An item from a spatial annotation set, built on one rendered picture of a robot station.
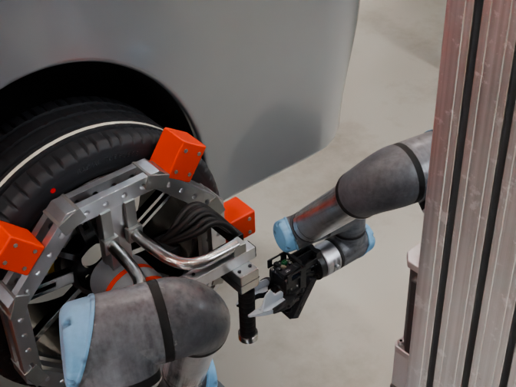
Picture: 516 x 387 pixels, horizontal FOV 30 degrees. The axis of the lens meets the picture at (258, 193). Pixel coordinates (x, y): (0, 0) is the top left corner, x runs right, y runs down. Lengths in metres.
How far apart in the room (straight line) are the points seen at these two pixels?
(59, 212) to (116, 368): 0.70
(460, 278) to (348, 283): 2.40
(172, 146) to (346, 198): 0.45
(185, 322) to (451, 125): 0.54
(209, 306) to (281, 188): 2.48
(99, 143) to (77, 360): 0.81
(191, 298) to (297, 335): 1.89
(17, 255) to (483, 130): 1.22
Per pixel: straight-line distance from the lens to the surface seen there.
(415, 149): 1.76
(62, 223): 1.94
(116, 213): 2.01
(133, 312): 1.30
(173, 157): 2.03
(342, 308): 3.29
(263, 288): 2.13
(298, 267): 2.09
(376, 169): 1.73
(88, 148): 2.01
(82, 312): 1.31
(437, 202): 0.96
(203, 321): 1.32
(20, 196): 1.98
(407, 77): 4.52
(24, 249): 1.93
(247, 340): 2.13
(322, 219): 1.91
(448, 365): 1.08
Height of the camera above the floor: 2.30
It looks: 38 degrees down
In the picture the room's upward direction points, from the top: 2 degrees counter-clockwise
